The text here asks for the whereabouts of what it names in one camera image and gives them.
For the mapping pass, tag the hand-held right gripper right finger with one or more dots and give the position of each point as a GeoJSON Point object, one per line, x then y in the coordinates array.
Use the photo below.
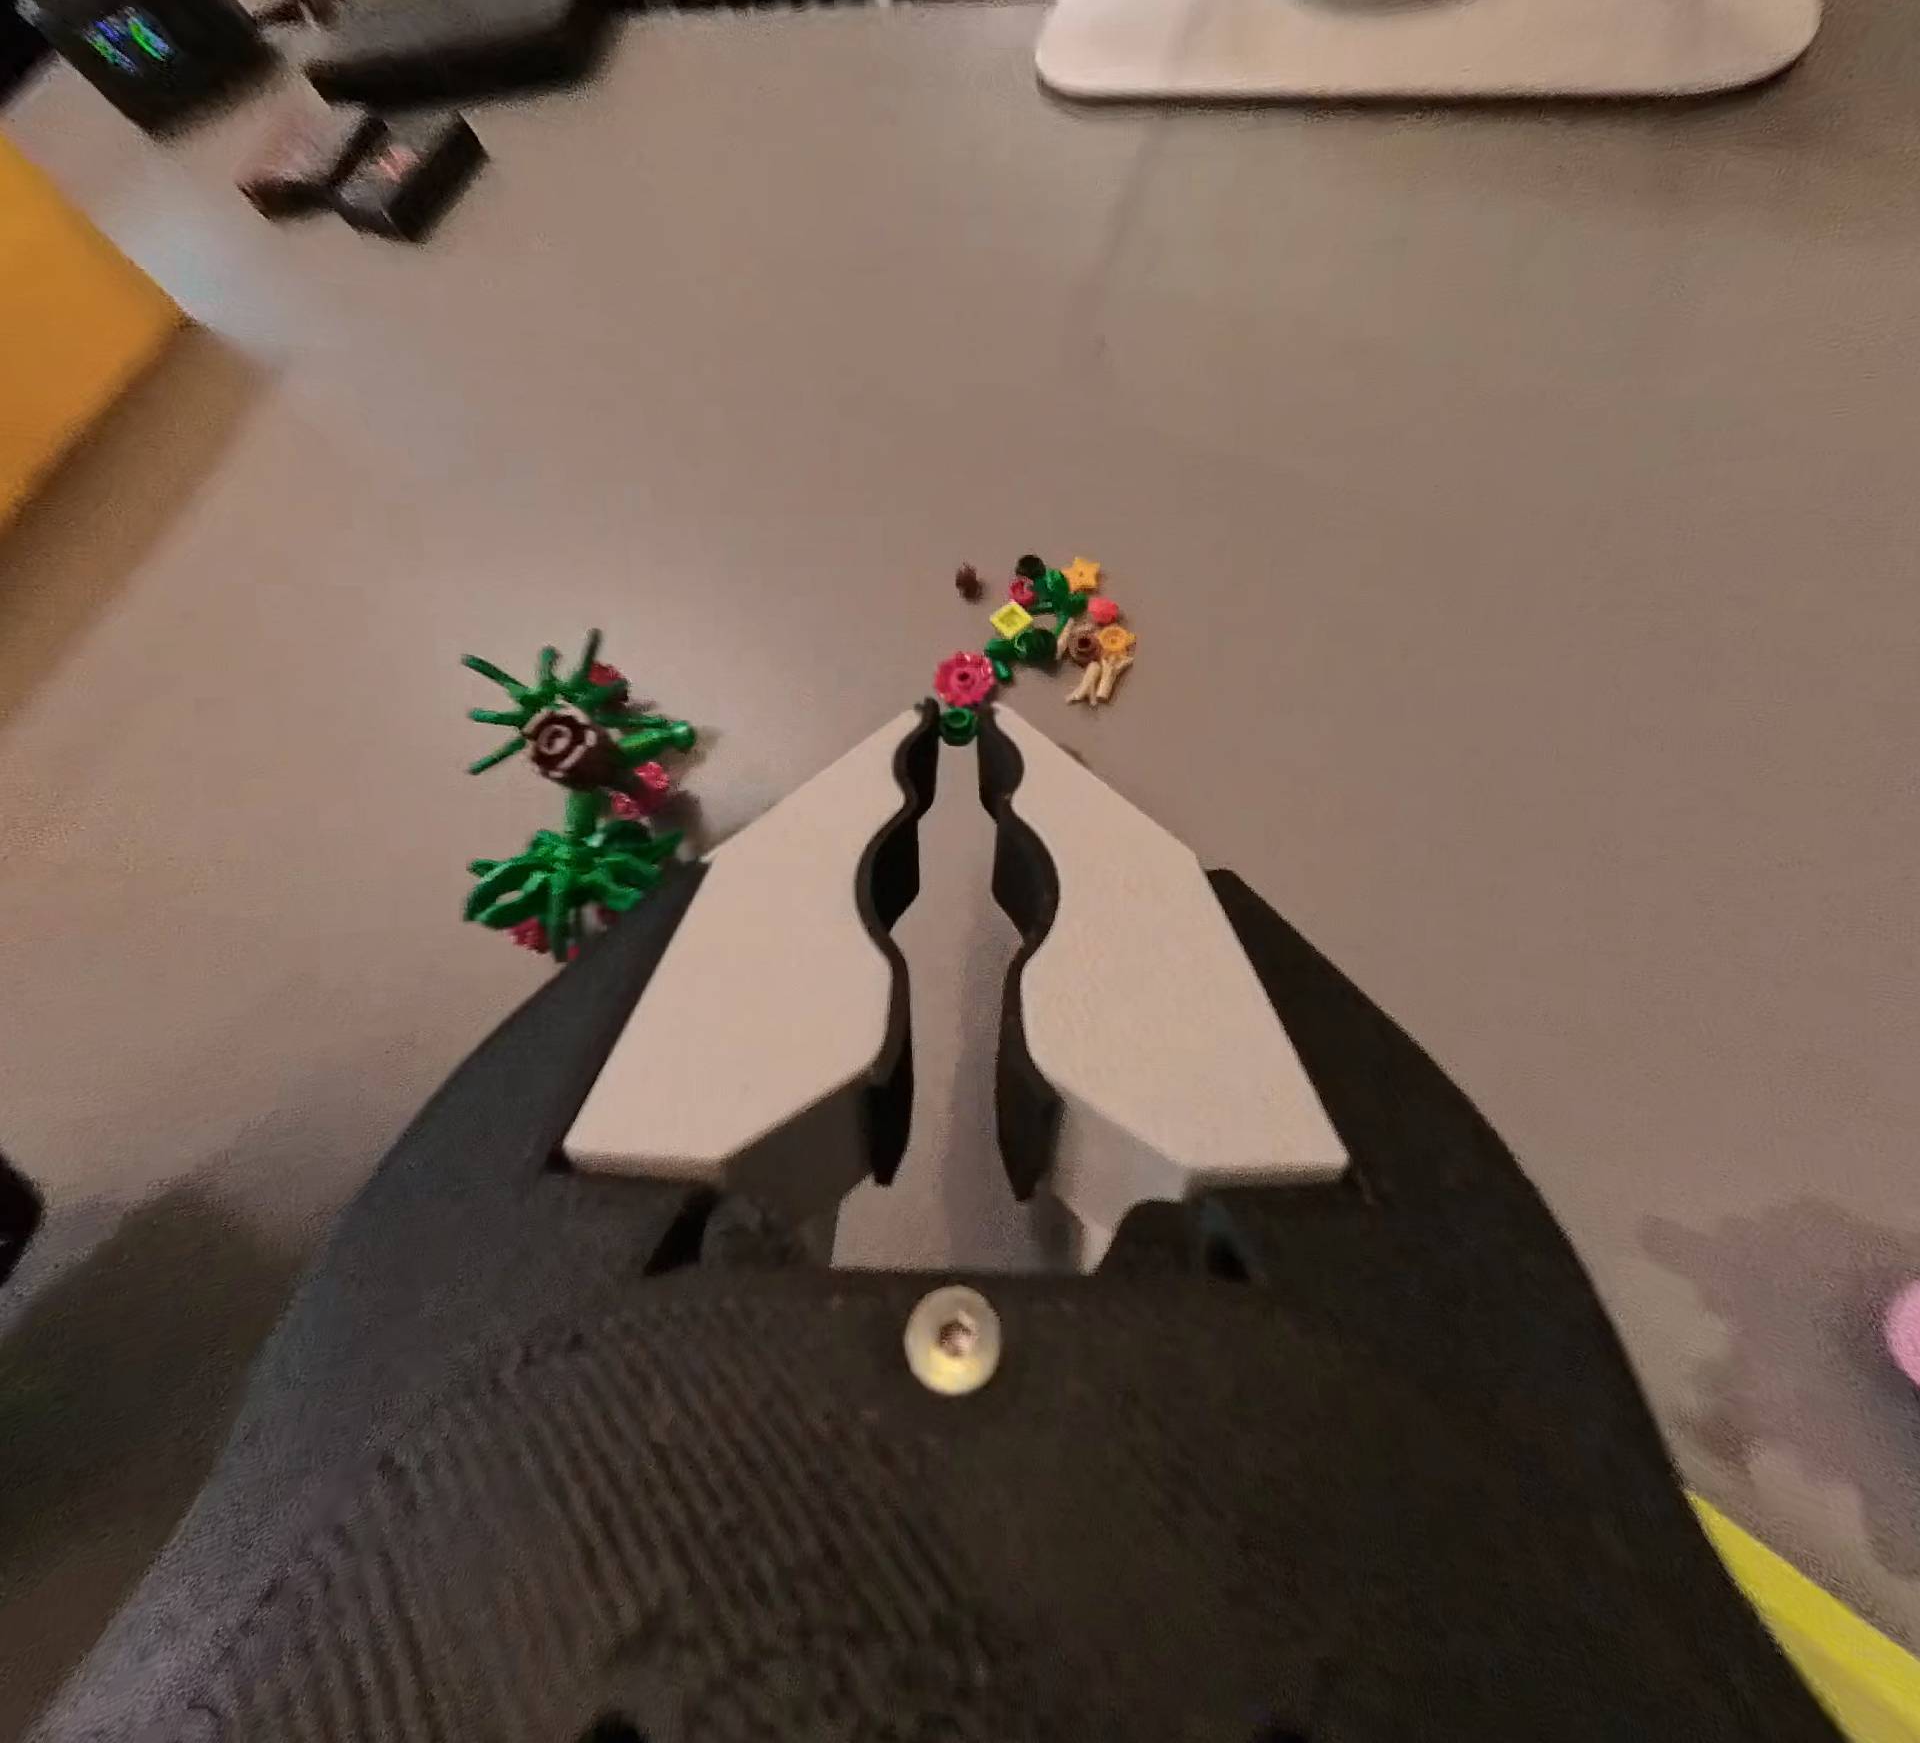
{"type": "Point", "coordinates": [1170, 1008]}

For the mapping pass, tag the magenta toy flower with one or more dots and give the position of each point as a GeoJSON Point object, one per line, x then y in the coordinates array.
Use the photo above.
{"type": "Point", "coordinates": [963, 679]}

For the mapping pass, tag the lime green toy pot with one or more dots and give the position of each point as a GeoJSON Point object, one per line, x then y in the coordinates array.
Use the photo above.
{"type": "Point", "coordinates": [1816, 1638]}

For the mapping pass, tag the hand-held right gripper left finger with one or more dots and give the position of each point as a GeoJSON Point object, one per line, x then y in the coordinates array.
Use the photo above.
{"type": "Point", "coordinates": [736, 1008]}

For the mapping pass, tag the yellow plastic bin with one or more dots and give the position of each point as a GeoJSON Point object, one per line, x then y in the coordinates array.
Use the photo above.
{"type": "Point", "coordinates": [74, 317]}

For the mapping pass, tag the pink toy flower pot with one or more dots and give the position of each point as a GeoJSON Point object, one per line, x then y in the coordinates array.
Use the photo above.
{"type": "Point", "coordinates": [1905, 1329]}

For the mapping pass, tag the black case with display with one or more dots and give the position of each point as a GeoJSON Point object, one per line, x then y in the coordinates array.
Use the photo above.
{"type": "Point", "coordinates": [136, 19]}

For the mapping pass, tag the black power bank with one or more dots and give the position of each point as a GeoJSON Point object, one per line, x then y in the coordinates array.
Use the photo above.
{"type": "Point", "coordinates": [465, 27]}

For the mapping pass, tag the green toy plant brown pot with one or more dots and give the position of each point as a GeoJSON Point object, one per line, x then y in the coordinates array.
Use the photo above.
{"type": "Point", "coordinates": [571, 873]}

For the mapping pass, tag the pile of small toy pieces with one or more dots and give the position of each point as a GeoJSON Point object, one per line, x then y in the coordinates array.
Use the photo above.
{"type": "Point", "coordinates": [1065, 633]}

